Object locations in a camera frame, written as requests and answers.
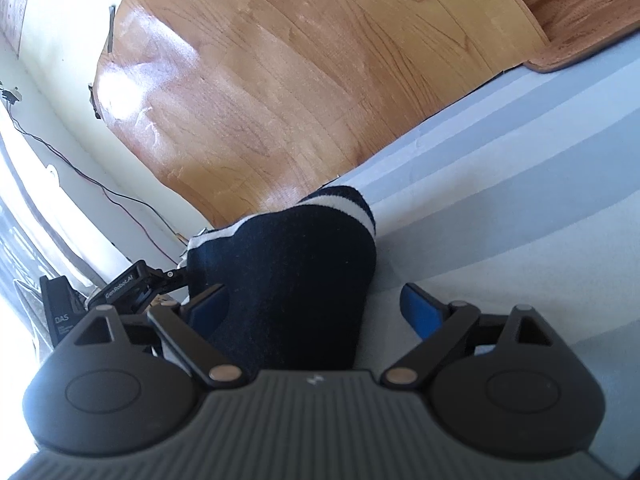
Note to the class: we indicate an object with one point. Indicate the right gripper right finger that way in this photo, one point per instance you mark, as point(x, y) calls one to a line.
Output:
point(447, 332)

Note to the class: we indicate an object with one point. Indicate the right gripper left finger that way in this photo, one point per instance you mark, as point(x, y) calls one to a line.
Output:
point(185, 331)

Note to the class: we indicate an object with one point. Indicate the navy white striped sock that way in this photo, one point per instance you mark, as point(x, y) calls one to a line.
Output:
point(297, 280)

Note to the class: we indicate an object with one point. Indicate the grey striped bed sheet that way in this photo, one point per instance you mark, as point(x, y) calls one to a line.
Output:
point(524, 192)

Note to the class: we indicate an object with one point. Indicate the brown floor mat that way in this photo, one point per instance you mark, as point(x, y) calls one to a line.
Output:
point(579, 29)

